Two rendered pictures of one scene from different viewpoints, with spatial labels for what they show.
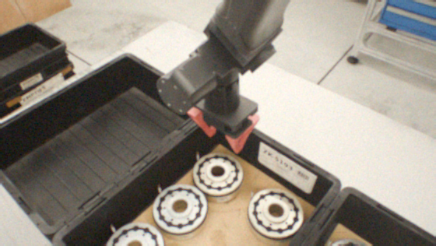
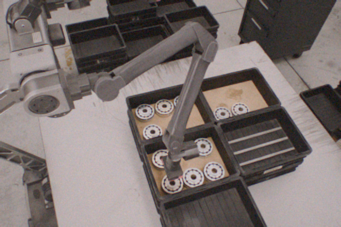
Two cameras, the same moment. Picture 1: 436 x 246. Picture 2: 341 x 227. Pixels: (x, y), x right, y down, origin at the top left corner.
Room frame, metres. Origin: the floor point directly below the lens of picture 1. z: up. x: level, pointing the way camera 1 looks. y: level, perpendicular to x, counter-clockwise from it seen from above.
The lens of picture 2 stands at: (0.93, 0.23, 2.23)
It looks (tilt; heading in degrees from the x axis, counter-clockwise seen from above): 55 degrees down; 206
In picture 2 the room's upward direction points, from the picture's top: 5 degrees clockwise
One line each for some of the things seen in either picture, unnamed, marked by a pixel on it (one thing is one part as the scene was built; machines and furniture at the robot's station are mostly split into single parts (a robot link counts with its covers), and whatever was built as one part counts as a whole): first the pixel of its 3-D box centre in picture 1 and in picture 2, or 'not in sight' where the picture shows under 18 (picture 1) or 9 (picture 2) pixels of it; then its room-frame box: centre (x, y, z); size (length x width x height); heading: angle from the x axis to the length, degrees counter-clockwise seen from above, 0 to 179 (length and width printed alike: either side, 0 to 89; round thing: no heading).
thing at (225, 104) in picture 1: (221, 93); (172, 163); (0.40, 0.00, 1.07); 0.10 x 0.07 x 0.07; 49
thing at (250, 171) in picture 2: not in sight; (263, 138); (-0.03, 0.28, 0.92); 0.40 x 0.30 x 0.02; 139
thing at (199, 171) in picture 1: (217, 173); (172, 183); (0.40, 0.00, 0.86); 0.10 x 0.10 x 0.01
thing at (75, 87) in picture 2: not in sight; (76, 87); (0.50, -0.33, 1.45); 0.09 x 0.08 x 0.12; 52
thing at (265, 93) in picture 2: not in sight; (235, 99); (-0.22, 0.06, 0.87); 0.40 x 0.30 x 0.11; 139
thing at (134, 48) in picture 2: not in sight; (146, 54); (-0.73, -0.88, 0.31); 0.40 x 0.30 x 0.34; 142
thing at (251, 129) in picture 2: not in sight; (260, 143); (-0.03, 0.28, 0.87); 0.40 x 0.30 x 0.11; 139
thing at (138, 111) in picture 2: not in sight; (145, 111); (0.11, -0.33, 0.86); 0.10 x 0.10 x 0.01
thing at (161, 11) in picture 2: not in sight; (172, 18); (-1.29, -0.94, 0.31); 0.40 x 0.30 x 0.34; 142
